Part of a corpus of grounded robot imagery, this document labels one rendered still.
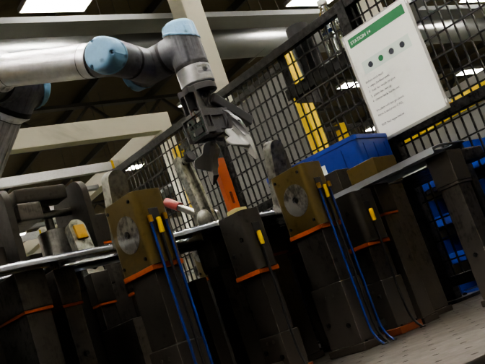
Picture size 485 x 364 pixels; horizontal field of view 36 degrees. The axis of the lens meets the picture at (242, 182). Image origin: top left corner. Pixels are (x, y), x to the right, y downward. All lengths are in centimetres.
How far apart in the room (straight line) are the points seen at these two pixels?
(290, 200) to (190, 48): 43
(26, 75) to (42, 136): 642
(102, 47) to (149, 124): 712
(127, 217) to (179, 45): 57
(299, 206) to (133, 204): 35
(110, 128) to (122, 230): 728
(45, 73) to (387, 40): 87
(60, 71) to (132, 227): 59
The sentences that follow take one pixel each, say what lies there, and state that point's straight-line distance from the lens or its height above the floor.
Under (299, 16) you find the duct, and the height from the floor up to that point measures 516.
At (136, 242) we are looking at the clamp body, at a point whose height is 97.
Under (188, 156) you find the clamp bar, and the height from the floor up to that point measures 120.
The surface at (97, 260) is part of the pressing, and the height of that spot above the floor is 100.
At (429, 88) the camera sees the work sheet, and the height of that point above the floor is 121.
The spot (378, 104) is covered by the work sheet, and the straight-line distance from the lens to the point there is 202.
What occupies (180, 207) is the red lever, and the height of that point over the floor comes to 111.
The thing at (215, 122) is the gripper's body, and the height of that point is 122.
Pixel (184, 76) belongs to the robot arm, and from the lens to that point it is 161.
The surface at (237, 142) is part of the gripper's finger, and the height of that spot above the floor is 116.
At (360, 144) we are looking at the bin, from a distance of 186.
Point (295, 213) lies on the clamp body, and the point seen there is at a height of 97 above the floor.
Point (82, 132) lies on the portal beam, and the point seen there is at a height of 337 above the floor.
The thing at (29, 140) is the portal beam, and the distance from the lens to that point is 807.
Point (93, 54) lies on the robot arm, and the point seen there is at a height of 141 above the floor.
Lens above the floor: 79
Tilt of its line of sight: 11 degrees up
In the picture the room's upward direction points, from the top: 19 degrees counter-clockwise
